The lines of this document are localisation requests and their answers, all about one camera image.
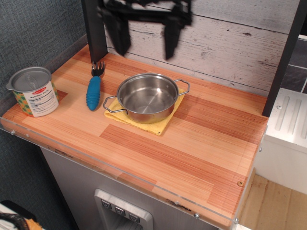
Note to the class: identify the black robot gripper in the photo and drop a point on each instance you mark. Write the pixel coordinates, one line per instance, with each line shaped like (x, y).
(117, 14)

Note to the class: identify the blue handled metal fork spatula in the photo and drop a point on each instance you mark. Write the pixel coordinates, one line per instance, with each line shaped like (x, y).
(93, 90)

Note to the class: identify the stainless steel pot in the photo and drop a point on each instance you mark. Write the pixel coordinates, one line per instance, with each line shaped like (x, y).
(147, 97)

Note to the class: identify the toy food can container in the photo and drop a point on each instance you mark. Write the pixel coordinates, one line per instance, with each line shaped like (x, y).
(34, 91)

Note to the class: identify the yellow folded cloth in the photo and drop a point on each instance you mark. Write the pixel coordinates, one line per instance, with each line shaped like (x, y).
(156, 128)

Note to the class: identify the grey toy fridge cabinet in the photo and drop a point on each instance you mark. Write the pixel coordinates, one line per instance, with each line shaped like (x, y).
(78, 184)

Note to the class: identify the clear acrylic edge guard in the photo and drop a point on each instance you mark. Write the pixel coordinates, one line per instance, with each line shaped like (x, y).
(200, 165)

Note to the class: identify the silver dispenser button panel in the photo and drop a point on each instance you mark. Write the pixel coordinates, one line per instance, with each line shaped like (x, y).
(122, 212)

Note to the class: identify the white toy sink unit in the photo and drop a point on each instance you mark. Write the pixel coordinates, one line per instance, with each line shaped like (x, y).
(282, 156)

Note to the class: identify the orange sponge piece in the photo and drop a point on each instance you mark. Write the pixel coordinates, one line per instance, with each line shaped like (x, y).
(32, 225)

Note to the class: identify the dark right shelf post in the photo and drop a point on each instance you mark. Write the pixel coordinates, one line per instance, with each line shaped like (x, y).
(286, 56)

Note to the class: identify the white frame bottom left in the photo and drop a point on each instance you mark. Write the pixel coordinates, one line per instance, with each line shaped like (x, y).
(5, 225)

